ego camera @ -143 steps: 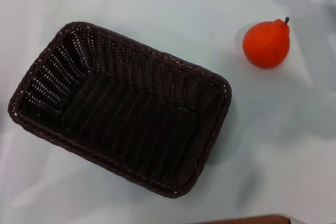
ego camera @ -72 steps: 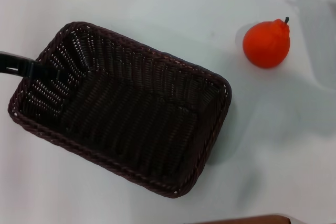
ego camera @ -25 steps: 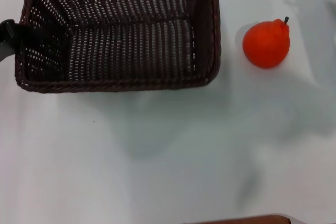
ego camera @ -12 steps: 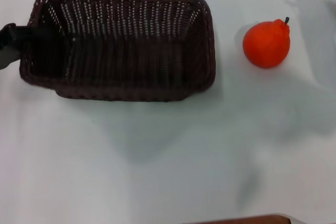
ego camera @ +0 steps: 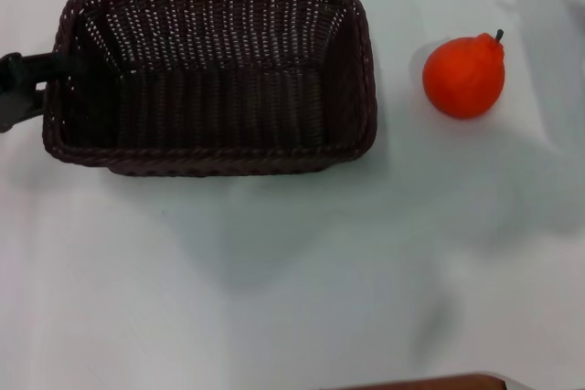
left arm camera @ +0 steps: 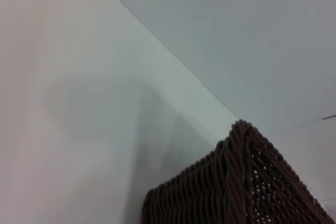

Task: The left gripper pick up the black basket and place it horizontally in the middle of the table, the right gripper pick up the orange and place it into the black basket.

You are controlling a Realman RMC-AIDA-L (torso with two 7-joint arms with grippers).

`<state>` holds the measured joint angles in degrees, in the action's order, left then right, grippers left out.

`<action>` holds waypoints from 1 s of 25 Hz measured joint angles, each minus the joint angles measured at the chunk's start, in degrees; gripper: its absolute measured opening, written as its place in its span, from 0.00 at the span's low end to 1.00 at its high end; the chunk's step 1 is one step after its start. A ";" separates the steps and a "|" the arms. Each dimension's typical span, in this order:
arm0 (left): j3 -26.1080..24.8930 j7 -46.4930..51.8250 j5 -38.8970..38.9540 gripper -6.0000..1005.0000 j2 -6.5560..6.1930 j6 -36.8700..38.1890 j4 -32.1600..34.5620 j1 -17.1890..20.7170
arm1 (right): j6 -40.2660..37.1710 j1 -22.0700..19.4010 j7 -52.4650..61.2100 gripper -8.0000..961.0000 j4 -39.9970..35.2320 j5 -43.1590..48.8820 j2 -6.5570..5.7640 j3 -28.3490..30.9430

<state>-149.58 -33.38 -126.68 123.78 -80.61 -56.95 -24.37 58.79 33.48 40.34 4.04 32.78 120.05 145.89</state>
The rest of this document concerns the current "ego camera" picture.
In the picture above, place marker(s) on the brown rounded edge piece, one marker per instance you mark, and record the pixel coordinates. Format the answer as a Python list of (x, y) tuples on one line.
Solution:
[(429, 384)]

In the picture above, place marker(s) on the orange pear-shaped toy fruit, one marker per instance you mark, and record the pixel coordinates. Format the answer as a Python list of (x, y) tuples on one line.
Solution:
[(461, 77)]

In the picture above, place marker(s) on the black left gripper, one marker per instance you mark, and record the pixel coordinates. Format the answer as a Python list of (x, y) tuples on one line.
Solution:
[(10, 88)]

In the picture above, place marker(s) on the dark brown woven basket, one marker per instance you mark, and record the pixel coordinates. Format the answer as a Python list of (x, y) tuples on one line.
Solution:
[(219, 102)]

